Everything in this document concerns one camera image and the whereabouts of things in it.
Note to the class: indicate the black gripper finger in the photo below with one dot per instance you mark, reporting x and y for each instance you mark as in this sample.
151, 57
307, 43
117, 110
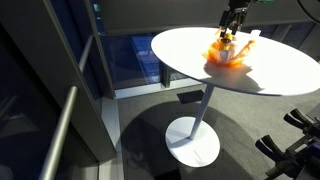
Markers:
225, 20
238, 23

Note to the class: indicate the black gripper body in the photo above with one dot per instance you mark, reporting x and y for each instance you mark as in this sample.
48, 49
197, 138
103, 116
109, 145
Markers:
239, 7

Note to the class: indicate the brown bottle yellow cap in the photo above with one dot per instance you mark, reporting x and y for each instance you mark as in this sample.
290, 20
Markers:
227, 40

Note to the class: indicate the white item blue print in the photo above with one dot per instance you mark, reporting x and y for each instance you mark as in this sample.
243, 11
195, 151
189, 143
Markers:
225, 54

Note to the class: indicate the black floor plate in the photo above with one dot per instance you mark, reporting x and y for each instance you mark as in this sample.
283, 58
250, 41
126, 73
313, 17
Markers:
190, 96

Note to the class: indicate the white table leg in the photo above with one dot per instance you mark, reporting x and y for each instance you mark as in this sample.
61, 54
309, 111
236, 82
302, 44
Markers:
201, 111

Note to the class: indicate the white round table base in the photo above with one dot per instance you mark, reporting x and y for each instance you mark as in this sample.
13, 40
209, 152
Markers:
193, 143

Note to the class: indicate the grey metal handrail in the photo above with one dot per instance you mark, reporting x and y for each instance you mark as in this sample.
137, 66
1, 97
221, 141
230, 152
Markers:
61, 130

